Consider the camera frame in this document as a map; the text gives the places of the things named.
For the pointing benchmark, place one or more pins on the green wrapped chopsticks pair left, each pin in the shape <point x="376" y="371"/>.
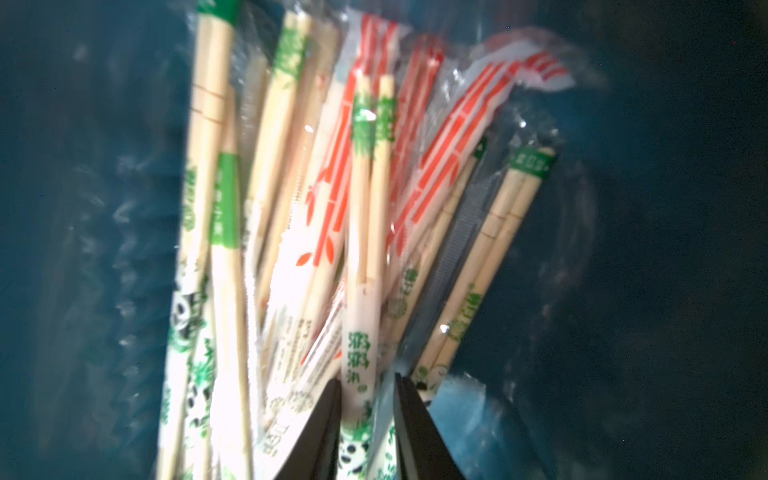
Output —
<point x="216" y="23"/>

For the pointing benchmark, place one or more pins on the teal plastic storage box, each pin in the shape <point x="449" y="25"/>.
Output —
<point x="625" y="336"/>

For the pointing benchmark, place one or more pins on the green label chopsticks pair right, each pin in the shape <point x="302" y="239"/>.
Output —
<point x="527" y="168"/>

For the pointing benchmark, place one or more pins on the red striped wrapped chopsticks pair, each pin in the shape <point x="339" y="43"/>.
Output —
<point x="488" y="83"/>

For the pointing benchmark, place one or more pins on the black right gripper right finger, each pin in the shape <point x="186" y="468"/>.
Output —
<point x="421" y="451"/>

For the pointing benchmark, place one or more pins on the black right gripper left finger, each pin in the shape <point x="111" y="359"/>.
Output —
<point x="314" y="455"/>

